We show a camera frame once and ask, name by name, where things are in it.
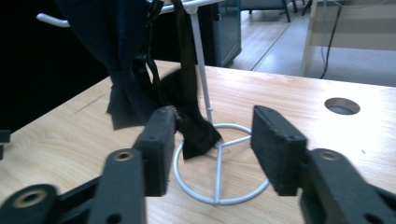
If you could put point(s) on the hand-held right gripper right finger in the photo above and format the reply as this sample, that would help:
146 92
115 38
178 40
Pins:
277 152

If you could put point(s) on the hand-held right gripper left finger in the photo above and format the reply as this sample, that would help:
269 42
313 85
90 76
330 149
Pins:
155 149

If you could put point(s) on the black bow tie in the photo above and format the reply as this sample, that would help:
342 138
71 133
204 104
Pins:
193 124
124 62

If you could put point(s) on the dark glass-door cabinet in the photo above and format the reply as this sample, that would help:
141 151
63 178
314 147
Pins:
225 31

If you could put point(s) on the beige wooden cabinet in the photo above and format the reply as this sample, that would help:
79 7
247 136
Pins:
358 37

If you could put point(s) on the black chair legs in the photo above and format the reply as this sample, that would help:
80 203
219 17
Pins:
283 7

